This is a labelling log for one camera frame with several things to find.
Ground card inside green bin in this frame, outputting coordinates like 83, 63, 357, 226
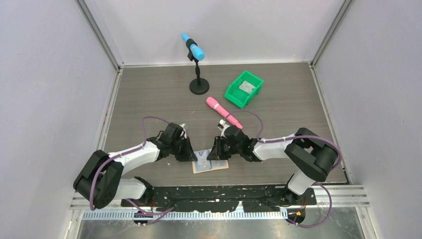
239, 81, 256, 94

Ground black microphone stand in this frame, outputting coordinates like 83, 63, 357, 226
187, 39, 211, 96

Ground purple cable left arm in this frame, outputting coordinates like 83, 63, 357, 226
90, 116, 176, 227

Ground beige card holder wallet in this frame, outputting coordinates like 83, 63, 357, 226
192, 160, 229, 174

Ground aluminium front rail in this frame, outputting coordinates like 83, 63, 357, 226
82, 209, 288, 221

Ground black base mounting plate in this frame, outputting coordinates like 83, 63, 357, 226
132, 185, 317, 213

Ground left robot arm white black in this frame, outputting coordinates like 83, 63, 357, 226
73, 122, 197, 209

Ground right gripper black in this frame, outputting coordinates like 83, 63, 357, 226
207, 136, 242, 161

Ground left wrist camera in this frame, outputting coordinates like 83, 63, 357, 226
180, 123, 187, 138

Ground pink toy microphone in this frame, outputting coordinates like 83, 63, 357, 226
206, 97, 243, 129

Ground blue toy microphone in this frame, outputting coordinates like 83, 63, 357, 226
181, 33, 205, 61

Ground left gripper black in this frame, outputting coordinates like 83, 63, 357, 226
170, 135, 197, 162

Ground green plastic bin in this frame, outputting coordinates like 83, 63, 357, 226
224, 71, 264, 109

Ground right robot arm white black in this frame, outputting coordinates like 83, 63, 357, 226
207, 126, 342, 205

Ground blue credit card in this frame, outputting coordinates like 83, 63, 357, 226
193, 149, 212, 173

